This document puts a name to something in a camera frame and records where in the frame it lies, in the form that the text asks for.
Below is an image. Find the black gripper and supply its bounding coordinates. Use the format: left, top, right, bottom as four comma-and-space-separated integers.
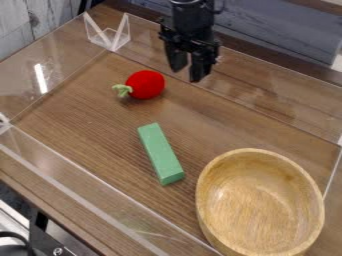
158, 17, 221, 82

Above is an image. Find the red plush strawberry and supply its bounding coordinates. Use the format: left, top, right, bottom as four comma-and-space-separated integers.
113, 70, 166, 100

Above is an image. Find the green rectangular block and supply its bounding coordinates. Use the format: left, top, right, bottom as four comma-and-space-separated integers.
138, 123, 185, 186

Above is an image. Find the clear acrylic tray wall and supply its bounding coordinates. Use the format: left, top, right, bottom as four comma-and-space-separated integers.
0, 6, 342, 256

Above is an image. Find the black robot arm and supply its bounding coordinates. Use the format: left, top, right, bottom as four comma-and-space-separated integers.
158, 0, 224, 83

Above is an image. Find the black cable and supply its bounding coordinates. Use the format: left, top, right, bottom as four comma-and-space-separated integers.
0, 231, 34, 256

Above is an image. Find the black metal table frame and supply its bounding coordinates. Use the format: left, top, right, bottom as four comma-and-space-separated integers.
30, 210, 77, 256

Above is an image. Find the wooden bowl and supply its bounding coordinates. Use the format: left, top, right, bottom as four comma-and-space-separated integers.
196, 148, 325, 256

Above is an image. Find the clear acrylic corner bracket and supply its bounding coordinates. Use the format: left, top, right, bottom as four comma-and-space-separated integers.
83, 13, 132, 52

